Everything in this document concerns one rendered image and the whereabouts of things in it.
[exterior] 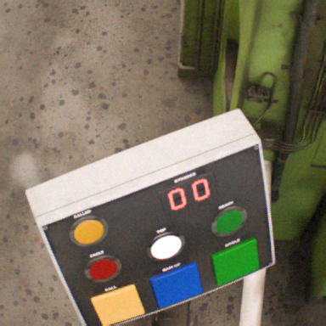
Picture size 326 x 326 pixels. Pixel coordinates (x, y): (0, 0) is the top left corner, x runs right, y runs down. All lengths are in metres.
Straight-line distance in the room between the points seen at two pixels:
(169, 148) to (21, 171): 1.29
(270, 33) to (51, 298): 1.33
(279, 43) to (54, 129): 1.32
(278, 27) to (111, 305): 0.51
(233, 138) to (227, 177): 0.06
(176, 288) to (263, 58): 0.39
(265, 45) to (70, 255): 0.43
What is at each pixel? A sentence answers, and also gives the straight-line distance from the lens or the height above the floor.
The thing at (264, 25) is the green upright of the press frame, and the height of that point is 1.26.
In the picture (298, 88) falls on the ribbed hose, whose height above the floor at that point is 1.07.
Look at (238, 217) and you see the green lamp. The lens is 1.50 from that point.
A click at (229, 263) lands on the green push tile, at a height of 1.02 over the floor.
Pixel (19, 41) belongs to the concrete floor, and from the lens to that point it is 2.86.
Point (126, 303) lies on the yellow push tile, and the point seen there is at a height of 1.01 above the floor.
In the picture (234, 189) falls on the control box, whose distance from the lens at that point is 1.46.
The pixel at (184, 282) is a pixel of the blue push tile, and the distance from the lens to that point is 1.55.
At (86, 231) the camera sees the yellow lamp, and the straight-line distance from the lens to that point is 1.41.
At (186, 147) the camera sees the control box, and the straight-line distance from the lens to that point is 1.43.
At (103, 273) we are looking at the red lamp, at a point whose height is 1.09.
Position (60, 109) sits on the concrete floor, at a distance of 2.74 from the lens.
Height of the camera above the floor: 2.53
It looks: 71 degrees down
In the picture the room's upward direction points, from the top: 2 degrees clockwise
